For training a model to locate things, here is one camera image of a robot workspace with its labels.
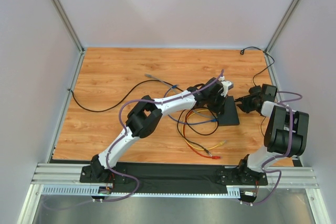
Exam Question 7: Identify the black network switch box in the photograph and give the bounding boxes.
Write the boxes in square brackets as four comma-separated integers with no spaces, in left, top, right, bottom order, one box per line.
[217,96,240,126]

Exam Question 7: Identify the red ethernet cable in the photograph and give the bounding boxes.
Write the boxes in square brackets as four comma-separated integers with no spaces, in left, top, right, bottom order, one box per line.
[182,108,222,160]

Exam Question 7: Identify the long black cable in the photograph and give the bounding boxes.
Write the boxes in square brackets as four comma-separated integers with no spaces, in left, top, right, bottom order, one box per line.
[68,79,182,111]

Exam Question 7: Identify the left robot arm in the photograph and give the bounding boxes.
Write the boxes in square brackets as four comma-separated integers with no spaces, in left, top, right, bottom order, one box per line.
[90,76,233,182]

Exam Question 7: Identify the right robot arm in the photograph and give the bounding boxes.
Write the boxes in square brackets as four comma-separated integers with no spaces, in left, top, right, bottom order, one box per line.
[236,84,309,180]

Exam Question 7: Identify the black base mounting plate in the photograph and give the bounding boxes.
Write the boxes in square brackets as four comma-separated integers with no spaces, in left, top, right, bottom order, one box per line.
[80,162,268,186]

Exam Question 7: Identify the short black looped cable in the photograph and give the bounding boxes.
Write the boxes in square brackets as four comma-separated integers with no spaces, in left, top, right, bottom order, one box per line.
[176,108,219,156]

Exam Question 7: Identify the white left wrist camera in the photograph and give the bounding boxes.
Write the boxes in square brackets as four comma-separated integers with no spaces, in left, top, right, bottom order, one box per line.
[219,77,234,97]

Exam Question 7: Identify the yellow ethernet cable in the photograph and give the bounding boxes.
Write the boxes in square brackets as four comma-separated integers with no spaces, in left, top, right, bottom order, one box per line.
[184,108,227,152]

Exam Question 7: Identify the thin black power cord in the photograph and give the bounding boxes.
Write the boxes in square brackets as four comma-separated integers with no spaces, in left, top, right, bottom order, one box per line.
[239,46,276,87]

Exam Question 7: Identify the grey ethernet cable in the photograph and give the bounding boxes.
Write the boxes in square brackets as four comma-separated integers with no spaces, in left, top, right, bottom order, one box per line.
[144,73,215,119]

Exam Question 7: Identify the slotted grey cable duct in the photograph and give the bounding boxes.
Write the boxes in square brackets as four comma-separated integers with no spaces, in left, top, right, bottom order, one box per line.
[41,185,241,197]

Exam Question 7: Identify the aluminium front rail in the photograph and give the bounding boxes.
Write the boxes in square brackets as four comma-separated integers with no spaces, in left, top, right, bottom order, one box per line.
[31,163,319,189]

